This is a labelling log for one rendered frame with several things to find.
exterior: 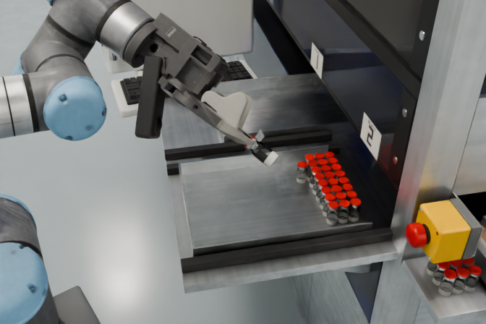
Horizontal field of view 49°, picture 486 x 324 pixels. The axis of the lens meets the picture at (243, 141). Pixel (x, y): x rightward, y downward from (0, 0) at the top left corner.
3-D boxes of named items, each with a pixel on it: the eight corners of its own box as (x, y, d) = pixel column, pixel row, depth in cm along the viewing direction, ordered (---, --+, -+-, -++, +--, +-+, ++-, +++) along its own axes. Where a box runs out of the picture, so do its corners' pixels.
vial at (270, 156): (270, 167, 75) (246, 148, 76) (280, 155, 75) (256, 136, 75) (268, 168, 73) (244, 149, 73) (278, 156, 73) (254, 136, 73)
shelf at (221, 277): (319, 80, 159) (320, 74, 158) (435, 252, 103) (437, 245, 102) (155, 97, 151) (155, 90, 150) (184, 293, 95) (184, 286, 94)
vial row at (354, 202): (330, 167, 121) (333, 150, 118) (360, 221, 107) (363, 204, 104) (321, 168, 121) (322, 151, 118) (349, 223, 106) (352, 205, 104)
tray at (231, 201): (326, 157, 124) (327, 145, 122) (369, 236, 104) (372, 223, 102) (178, 175, 119) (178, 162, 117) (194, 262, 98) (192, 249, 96)
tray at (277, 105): (325, 82, 154) (326, 71, 152) (359, 131, 133) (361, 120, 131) (207, 94, 148) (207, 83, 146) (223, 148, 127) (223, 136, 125)
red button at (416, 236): (421, 233, 91) (426, 215, 89) (433, 250, 88) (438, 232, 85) (401, 236, 90) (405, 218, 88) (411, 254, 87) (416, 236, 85)
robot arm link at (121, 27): (92, 41, 73) (114, 49, 81) (117, 61, 73) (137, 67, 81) (124, -4, 72) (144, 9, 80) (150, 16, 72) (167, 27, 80)
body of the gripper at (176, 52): (224, 62, 71) (154, 7, 72) (185, 114, 72) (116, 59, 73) (234, 68, 78) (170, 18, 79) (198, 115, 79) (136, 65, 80)
